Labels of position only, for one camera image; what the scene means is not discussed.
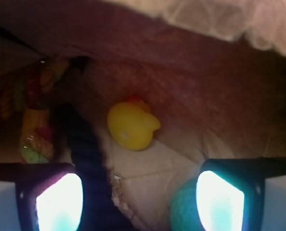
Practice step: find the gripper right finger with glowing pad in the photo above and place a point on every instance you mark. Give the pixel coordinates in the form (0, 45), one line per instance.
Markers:
(242, 194)

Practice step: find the crumpled brown paper bag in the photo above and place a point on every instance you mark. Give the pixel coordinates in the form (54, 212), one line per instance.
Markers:
(212, 71)

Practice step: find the green rubber ball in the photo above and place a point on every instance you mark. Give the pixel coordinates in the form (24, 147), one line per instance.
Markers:
(183, 208)

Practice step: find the yellow rubber duck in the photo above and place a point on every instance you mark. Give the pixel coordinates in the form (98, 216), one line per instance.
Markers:
(131, 123)

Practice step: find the multicolour rope ring toy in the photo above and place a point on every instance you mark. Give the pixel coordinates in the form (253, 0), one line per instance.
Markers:
(26, 134)

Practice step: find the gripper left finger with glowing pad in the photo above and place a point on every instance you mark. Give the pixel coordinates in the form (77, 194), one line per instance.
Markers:
(40, 197)

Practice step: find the dark navy rope toy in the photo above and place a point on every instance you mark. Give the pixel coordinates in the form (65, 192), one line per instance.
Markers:
(99, 211)

